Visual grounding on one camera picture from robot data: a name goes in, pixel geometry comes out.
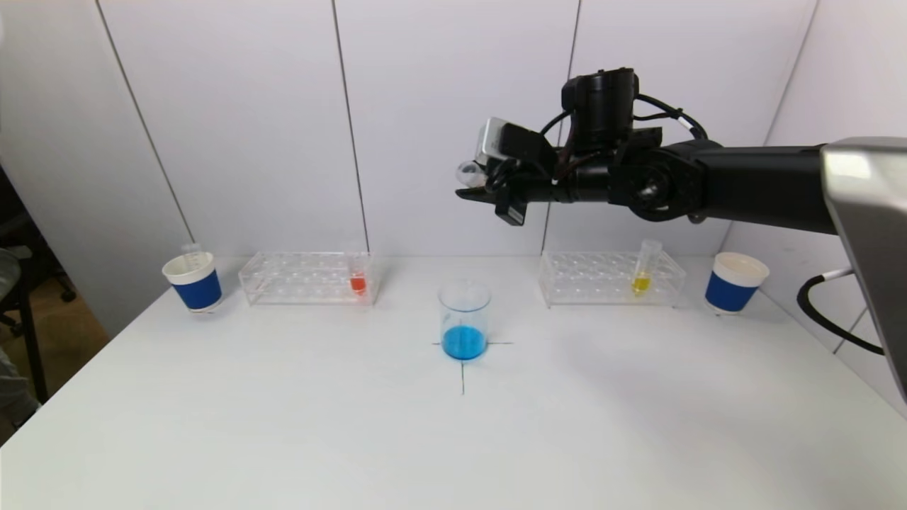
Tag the black metal stand leg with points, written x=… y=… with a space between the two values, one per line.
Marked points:
x=37 y=354

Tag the clear acrylic test tube rack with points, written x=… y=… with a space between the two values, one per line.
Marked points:
x=305 y=280
x=602 y=280

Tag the orange pigment test tube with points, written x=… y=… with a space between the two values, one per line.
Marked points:
x=358 y=285
x=469 y=173

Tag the blue pigment test tube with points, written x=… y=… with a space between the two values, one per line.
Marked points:
x=190 y=253

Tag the clear glass beaker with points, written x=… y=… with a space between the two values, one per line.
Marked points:
x=464 y=343

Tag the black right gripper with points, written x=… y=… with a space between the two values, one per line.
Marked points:
x=511 y=206

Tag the blue white paper cup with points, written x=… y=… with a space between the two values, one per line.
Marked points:
x=198 y=290
x=730 y=292

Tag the person in black shirt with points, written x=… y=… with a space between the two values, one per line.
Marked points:
x=8 y=273

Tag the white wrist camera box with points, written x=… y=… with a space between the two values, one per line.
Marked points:
x=492 y=142

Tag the yellow pigment test tube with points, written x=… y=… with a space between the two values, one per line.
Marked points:
x=640 y=284

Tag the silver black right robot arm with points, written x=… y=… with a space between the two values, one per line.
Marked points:
x=744 y=188

